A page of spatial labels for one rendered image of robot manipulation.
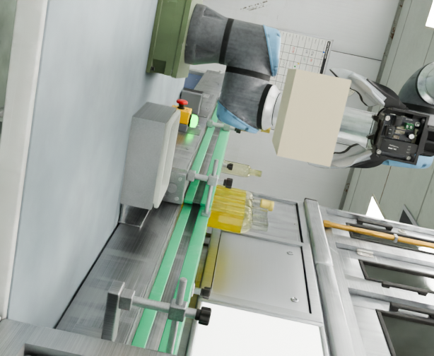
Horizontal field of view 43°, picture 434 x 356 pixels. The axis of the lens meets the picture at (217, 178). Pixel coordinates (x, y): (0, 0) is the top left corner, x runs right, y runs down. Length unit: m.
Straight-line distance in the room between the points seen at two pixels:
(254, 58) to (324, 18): 6.09
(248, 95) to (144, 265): 0.48
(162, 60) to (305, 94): 0.63
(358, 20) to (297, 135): 6.75
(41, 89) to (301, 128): 0.34
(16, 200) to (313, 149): 0.39
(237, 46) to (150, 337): 0.72
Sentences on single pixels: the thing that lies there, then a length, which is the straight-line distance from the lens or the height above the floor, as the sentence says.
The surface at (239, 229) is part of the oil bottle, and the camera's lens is 1.62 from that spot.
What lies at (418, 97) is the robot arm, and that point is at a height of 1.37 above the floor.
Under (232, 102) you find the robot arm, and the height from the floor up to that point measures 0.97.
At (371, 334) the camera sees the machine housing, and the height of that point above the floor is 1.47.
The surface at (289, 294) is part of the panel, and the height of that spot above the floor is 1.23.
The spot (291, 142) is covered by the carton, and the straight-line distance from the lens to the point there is 0.76.
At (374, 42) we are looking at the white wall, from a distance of 7.54.
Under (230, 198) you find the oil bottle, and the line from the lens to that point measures 1.73.
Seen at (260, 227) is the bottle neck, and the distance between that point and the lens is 1.63.
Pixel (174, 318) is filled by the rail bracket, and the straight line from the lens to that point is 0.91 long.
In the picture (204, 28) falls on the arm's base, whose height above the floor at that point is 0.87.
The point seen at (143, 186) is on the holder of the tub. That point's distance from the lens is 1.31.
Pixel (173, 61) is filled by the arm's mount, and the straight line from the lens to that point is 1.32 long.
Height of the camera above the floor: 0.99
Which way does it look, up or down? 1 degrees down
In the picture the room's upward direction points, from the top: 102 degrees clockwise
